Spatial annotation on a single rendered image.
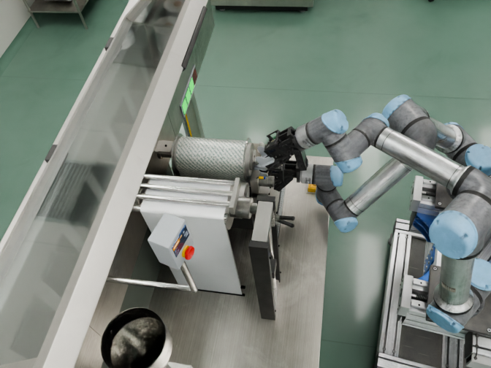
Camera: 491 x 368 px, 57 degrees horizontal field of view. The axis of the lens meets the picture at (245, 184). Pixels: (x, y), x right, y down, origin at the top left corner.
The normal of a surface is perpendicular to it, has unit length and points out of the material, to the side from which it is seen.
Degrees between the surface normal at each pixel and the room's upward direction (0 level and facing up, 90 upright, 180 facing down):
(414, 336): 0
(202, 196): 0
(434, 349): 0
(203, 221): 90
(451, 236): 83
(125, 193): 47
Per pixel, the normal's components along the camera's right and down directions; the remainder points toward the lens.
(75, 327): 0.66, -0.33
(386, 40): -0.09, -0.58
